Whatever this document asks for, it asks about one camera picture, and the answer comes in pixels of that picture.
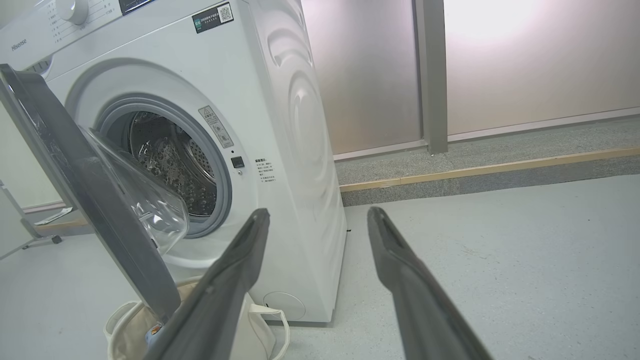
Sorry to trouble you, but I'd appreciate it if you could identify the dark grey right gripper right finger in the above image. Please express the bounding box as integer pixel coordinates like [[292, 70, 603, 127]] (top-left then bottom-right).
[[367, 206, 493, 360]]

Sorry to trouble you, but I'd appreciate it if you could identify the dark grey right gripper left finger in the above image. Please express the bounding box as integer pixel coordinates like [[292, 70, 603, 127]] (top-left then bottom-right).
[[145, 208, 271, 360]]

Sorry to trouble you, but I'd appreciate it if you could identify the blue bear print garment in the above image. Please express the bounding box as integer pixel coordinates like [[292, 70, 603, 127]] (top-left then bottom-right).
[[145, 322, 166, 351]]

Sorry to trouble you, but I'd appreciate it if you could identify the dark grey glass washer door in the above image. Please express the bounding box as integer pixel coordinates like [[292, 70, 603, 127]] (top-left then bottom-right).
[[0, 64, 190, 323]]

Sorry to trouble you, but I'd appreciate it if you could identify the cream fabric laundry basket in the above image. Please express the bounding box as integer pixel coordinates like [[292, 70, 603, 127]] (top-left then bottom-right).
[[103, 280, 291, 360]]

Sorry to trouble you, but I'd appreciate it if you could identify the grey rubber door gasket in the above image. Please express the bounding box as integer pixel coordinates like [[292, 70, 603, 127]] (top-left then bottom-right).
[[94, 96, 233, 239]]

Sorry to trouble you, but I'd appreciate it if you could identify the white washing machine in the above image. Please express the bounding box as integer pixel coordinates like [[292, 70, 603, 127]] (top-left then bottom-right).
[[0, 0, 348, 326]]

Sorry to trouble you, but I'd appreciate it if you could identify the round white filter cover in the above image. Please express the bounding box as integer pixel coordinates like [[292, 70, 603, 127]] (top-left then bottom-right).
[[262, 291, 307, 322]]

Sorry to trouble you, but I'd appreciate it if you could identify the printed text label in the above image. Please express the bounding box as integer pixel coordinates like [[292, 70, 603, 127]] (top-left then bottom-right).
[[254, 158, 277, 184]]

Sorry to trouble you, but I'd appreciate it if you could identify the grey step with wood trim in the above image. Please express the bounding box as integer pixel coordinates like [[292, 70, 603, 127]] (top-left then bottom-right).
[[335, 115, 640, 207]]

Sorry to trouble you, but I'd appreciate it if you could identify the steel washer drum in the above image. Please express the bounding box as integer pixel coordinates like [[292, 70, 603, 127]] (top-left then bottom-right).
[[129, 111, 218, 217]]

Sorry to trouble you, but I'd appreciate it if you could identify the grey warning sticker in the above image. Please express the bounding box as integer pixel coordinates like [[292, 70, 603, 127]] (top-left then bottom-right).
[[198, 105, 235, 149]]

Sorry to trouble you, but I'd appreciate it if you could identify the white partition panel with feet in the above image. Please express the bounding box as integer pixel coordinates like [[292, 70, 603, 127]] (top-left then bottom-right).
[[0, 180, 63, 261]]

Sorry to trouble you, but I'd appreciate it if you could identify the grey window pillar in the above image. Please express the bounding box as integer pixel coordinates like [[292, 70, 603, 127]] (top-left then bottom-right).
[[415, 0, 449, 155]]

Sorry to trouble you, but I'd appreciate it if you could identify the black QR code sticker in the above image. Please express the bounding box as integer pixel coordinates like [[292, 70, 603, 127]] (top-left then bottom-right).
[[192, 2, 235, 34]]

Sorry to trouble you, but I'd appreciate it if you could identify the black washer display panel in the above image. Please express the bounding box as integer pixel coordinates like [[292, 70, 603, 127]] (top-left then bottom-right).
[[118, 0, 156, 16]]

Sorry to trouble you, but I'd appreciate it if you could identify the white control knob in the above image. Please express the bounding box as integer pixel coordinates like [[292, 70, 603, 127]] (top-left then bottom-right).
[[55, 0, 90, 26]]

